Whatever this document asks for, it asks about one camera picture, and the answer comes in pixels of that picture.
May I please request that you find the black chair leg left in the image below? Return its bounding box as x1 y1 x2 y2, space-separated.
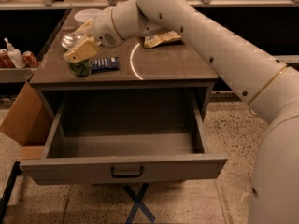
0 161 22 224

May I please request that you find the brown chip bag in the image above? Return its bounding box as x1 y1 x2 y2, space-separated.
144 31 181 49

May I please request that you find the open grey top drawer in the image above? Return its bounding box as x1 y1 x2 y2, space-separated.
21 91 227 185

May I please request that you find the white bowl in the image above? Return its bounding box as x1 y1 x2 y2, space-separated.
74 8 101 26

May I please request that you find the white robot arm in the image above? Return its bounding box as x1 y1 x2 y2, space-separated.
64 0 299 224

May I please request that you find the grey cabinet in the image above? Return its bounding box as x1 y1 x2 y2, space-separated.
30 8 218 115

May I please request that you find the blue snack bar wrapper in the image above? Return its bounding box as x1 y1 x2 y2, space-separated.
91 57 120 73

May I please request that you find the white pump bottle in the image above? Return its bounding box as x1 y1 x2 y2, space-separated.
4 38 26 68

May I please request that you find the green soda can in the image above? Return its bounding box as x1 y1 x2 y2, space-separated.
61 33 92 77

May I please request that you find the brown cardboard box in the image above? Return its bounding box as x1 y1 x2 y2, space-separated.
0 83 52 146

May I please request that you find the red soda can at edge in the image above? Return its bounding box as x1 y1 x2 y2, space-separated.
0 49 15 68

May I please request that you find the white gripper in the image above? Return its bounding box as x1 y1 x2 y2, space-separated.
64 0 167 63

